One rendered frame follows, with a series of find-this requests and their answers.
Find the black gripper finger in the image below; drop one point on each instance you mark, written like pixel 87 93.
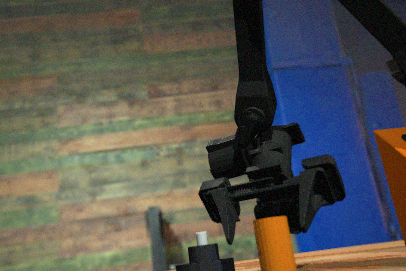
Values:
pixel 224 211
pixel 314 192

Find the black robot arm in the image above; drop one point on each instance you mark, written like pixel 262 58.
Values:
pixel 256 102

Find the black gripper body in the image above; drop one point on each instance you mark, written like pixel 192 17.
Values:
pixel 271 178

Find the orange tapered knob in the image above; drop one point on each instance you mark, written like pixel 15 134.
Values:
pixel 274 244

